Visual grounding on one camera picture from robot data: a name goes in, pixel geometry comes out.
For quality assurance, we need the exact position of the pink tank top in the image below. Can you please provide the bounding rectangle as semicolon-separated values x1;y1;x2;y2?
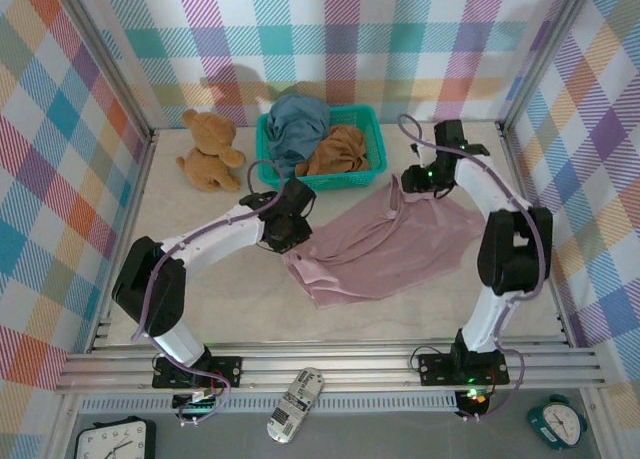
280;173;485;310

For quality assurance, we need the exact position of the brown tank top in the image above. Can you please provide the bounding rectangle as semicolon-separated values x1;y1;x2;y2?
294;124;372;178

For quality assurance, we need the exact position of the blue tank top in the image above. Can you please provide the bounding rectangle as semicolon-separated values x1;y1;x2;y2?
264;93;332;173

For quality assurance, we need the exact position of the brown teddy bear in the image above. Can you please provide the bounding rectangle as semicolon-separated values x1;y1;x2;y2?
174;108;247;194

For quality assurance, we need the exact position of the teal plastic basket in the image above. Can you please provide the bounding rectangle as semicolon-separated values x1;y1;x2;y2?
255;103;389;191

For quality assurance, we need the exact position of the teal alarm clock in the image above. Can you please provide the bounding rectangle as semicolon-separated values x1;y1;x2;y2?
527;393;589;451

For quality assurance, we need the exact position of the aluminium frame cross rail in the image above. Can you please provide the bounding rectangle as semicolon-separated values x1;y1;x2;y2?
54;336;614;395

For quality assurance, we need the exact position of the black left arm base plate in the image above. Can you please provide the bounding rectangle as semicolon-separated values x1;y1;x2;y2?
152;354;244;390

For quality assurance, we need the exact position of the aluminium frame post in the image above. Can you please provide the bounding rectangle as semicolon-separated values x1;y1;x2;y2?
497;0;599;130
49;0;161;140

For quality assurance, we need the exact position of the aluminium frame side rail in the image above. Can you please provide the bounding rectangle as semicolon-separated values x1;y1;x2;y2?
497;121;576;348
87;128;161;353

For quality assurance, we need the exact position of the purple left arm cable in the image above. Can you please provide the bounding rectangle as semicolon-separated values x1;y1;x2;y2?
132;159;301;425

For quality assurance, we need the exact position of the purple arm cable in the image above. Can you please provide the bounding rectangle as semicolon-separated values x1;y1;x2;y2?
132;159;301;425
397;112;547;423

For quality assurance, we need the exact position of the grey slotted cable duct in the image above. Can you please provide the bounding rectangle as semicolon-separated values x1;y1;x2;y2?
79;393;461;415

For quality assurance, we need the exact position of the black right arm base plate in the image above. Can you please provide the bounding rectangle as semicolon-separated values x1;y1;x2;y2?
417;351;510;386

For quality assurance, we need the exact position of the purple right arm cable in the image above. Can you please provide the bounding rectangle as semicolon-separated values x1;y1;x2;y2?
397;112;547;423

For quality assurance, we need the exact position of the black square wall clock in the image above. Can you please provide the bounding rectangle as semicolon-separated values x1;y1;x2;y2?
74;414;157;459

